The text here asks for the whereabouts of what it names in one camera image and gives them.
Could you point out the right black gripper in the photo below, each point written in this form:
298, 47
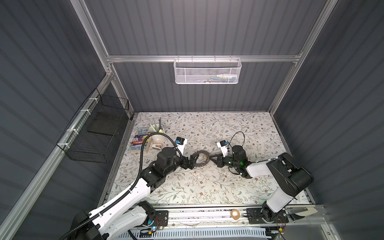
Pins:
219, 162

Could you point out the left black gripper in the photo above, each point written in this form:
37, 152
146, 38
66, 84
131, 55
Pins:
185, 165

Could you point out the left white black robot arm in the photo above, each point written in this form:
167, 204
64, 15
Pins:
129, 208

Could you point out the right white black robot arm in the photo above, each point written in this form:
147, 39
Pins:
290, 178

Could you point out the colourful paperback book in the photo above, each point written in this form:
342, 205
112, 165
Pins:
138, 139

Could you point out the roll of tape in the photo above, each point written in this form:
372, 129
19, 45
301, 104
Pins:
235, 214

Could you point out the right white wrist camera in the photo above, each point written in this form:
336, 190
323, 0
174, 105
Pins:
224, 147

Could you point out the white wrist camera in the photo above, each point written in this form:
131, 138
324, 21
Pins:
224, 147
181, 144

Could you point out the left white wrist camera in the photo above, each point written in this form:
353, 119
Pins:
181, 144

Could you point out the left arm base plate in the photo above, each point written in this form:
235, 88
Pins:
158, 219

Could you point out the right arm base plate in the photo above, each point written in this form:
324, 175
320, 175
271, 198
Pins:
264, 216

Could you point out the white wire mesh basket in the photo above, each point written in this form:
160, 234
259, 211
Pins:
209, 71

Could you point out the black wire mesh basket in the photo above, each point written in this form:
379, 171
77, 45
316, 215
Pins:
97, 135

